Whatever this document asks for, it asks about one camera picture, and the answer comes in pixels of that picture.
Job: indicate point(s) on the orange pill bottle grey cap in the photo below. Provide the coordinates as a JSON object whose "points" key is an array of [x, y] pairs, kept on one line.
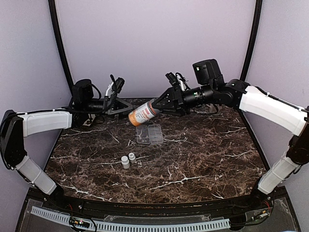
{"points": [[143, 113]]}

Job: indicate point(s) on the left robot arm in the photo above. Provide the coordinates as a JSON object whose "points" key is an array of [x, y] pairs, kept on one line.
{"points": [[81, 111]]}

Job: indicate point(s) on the square floral ceramic plate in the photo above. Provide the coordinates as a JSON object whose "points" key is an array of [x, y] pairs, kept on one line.
{"points": [[88, 123]]}

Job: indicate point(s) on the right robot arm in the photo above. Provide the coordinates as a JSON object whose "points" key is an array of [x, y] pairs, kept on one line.
{"points": [[240, 95]]}

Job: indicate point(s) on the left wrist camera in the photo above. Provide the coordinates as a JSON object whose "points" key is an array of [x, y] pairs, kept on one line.
{"points": [[115, 87]]}

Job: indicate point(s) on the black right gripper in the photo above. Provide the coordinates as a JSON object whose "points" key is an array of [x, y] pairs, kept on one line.
{"points": [[175, 95]]}

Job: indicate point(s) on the black left frame post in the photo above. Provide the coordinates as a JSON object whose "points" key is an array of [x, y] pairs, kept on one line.
{"points": [[59, 44]]}

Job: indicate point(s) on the white pill bottle front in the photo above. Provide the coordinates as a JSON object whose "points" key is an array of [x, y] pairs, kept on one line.
{"points": [[125, 162]]}

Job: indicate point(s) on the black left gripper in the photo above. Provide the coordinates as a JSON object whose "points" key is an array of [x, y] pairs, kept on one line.
{"points": [[112, 103]]}

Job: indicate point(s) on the white pill bottle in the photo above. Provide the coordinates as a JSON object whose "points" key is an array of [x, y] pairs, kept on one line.
{"points": [[132, 157], [125, 162]]}

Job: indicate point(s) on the white pill bottle rear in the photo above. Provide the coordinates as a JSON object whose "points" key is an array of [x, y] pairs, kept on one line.
{"points": [[132, 157]]}

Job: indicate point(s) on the white slotted cable duct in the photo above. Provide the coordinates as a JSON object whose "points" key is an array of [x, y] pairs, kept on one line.
{"points": [[133, 224]]}

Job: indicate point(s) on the clear plastic pill organizer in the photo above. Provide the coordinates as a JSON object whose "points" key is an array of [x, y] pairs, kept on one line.
{"points": [[149, 134]]}

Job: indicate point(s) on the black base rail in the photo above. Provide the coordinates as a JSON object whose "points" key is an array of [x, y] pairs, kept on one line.
{"points": [[99, 209]]}

